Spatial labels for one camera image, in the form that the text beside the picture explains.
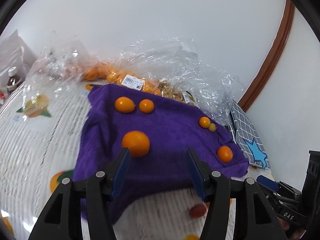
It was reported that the small red fruit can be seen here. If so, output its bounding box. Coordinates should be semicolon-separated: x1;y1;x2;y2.
189;204;207;219

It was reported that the small yellow green fruit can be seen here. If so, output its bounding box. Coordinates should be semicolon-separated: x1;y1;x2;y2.
208;122;217;132

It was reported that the large orange mandarin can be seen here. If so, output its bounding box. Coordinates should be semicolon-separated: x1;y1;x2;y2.
121;131;150;158

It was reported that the oval orange fruit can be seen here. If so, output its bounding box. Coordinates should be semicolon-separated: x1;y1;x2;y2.
114;96;136;113

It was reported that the small orange mandarin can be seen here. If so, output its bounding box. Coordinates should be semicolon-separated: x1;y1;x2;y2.
139;99;155;114

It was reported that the person's right hand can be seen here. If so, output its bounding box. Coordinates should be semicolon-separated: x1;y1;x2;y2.
278;218;306;240

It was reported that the grey checked star bag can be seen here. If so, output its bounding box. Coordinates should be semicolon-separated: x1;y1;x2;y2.
229;100;271;169

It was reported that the purple towel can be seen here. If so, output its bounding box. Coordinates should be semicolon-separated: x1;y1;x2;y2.
73;84;249;223

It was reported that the dark medicine bottle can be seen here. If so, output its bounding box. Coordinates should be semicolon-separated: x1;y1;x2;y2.
7;67;22;95

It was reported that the clear bag of oranges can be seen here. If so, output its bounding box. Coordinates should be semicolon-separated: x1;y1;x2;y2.
31;39;161;95

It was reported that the large clear plastic bag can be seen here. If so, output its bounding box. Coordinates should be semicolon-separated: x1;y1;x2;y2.
114;37;244;126

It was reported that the white plastic bag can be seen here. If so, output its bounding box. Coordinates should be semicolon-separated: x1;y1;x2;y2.
1;30;36;83

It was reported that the brown wooden door frame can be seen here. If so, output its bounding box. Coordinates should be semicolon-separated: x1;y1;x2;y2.
238;0;295;112

